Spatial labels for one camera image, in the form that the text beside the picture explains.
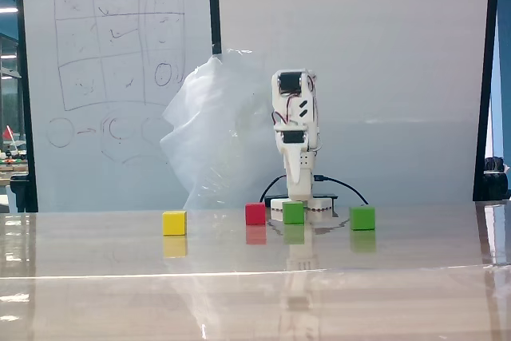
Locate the black flat base board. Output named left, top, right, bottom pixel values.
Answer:
left=264, top=192, right=340, bottom=201

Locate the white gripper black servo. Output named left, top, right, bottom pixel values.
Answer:
left=273, top=125, right=321, bottom=201

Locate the green cube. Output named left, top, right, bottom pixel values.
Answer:
left=350, top=205, right=377, bottom=232
left=282, top=201, right=306, bottom=225

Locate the white robot arm with base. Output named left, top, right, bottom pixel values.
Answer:
left=270, top=68, right=333, bottom=213

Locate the whiteboard with marker drawings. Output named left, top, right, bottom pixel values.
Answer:
left=19, top=0, right=216, bottom=213

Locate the yellow cube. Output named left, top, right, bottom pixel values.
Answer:
left=162, top=210, right=188, bottom=236

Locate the clear plastic bag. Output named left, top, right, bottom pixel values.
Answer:
left=159, top=48, right=289, bottom=211

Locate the black frame post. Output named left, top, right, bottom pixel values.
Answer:
left=472, top=0, right=501, bottom=202
left=207, top=0, right=223, bottom=55
left=13, top=0, right=40, bottom=213

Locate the plain white panel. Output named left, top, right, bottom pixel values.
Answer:
left=215, top=0, right=492, bottom=207

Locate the red cube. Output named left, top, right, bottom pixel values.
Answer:
left=244, top=203, right=267, bottom=226

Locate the black cable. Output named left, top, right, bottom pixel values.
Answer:
left=259, top=175, right=287, bottom=204
left=314, top=174, right=370, bottom=208

